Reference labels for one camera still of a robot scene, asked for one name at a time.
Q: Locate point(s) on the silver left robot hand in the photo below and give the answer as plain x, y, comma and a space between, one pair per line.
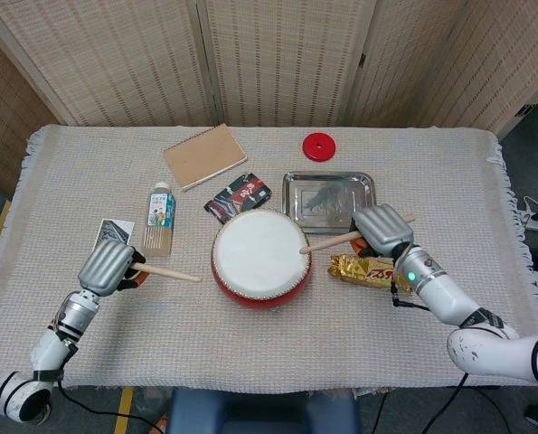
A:
106, 269

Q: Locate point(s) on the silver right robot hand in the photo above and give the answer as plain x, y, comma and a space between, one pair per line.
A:
384, 228

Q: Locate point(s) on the wooden drumstick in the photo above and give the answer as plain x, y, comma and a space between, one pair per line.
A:
327, 244
173, 273

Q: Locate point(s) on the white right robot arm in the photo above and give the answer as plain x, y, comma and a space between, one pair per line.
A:
445, 296

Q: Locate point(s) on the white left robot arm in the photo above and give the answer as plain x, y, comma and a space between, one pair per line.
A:
47, 350

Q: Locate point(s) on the red drum white skin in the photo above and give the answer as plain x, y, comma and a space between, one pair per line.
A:
259, 253

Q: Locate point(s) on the printed photo card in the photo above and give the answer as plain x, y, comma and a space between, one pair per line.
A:
115, 230

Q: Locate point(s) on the gold foil snack packet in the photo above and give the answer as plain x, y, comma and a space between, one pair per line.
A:
354, 271

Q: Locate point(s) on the stainless steel tray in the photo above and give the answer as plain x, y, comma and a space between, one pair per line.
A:
329, 199

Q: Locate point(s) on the plastic drink bottle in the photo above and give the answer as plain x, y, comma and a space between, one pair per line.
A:
160, 212

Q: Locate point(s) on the red round plastic disc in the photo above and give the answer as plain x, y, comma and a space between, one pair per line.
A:
311, 153

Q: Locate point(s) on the black red snack pouch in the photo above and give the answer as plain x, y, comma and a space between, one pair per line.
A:
241, 194

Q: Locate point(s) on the kraft spiral notebook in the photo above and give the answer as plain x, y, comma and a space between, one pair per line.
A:
203, 156

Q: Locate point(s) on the beige woven tablecloth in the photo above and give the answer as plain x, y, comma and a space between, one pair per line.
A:
273, 343

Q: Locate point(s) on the blue chair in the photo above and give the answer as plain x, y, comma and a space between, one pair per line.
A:
259, 411

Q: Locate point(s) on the woven folding screen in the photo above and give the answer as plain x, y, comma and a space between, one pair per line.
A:
115, 54

